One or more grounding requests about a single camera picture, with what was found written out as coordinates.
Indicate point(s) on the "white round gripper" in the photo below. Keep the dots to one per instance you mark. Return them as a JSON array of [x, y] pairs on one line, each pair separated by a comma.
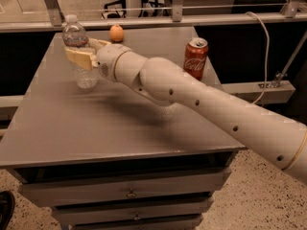
[[106, 61]]

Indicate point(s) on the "clear plastic water bottle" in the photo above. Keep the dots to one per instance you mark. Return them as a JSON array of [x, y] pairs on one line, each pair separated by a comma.
[[74, 36]]

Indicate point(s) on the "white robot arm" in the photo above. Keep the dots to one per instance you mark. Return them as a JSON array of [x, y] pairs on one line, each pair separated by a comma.
[[278, 139]]

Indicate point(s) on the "orange fruit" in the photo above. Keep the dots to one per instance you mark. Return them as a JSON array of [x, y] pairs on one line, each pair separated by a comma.
[[116, 33]]

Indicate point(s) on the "red cola can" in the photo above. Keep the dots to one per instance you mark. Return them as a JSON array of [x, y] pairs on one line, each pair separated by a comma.
[[196, 52]]

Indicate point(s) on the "grey drawer cabinet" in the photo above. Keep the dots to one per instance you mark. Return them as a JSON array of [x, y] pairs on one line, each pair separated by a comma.
[[59, 133]]

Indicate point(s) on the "top drawer with knob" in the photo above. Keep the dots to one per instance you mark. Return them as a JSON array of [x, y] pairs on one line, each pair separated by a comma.
[[105, 189]]

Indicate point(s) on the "drawer with knob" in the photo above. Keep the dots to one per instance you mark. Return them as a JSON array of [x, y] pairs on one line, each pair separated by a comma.
[[105, 189], [134, 211]]

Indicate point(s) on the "middle drawer with knob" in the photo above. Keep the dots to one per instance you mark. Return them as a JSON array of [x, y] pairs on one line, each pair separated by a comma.
[[134, 211]]

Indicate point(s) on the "black shoe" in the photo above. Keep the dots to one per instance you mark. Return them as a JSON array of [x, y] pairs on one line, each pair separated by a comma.
[[7, 203]]

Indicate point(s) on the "bottom drawer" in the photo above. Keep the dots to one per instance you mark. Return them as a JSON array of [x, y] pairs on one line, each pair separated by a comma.
[[165, 223]]

